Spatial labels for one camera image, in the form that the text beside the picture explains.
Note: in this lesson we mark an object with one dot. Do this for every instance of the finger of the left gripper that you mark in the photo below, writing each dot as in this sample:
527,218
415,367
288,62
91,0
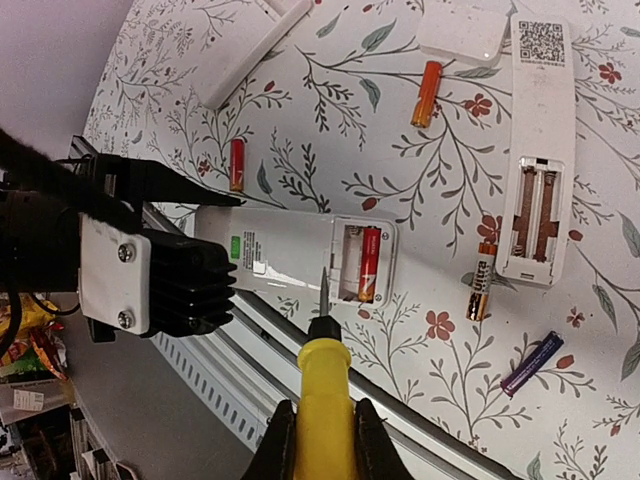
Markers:
138,181

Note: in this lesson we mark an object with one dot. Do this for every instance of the red battery in display remote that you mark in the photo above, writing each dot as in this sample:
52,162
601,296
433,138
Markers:
370,252

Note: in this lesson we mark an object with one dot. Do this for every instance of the yellow pry tool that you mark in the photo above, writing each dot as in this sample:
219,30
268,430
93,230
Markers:
325,413

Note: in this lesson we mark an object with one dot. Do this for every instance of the slim white remote control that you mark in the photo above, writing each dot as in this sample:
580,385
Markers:
542,151

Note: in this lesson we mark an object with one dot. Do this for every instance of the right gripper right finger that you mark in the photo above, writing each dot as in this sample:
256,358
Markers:
376,456

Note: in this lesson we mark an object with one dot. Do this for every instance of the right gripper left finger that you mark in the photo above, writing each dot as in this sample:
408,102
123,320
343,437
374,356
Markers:
274,458

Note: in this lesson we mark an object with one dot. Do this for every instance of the lower gold AAA battery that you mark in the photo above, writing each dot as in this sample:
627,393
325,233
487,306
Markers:
481,282

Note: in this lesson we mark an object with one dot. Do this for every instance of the upper red AAA battery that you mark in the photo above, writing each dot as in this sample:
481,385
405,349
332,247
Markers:
237,164

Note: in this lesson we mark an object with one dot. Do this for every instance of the display remote battery cover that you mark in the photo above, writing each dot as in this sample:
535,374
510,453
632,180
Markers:
466,32

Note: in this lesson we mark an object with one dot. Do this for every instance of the front aluminium rail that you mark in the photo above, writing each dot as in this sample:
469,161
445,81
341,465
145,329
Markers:
243,369

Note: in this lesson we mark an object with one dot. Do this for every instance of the black-faced white remote control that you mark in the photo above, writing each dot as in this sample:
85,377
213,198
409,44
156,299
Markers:
240,35

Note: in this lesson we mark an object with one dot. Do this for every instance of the floral patterned table mat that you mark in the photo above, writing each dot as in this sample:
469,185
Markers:
326,119

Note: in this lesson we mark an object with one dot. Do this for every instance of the orange battery in display remote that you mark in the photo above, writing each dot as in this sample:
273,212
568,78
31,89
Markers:
427,95

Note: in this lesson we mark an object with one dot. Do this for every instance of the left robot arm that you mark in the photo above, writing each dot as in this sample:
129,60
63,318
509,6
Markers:
44,200

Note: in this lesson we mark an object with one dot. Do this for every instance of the left purple AAA battery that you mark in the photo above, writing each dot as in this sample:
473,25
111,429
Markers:
546,349

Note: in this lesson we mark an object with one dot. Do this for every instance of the white remote with display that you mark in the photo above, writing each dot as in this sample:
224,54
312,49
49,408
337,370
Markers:
285,252

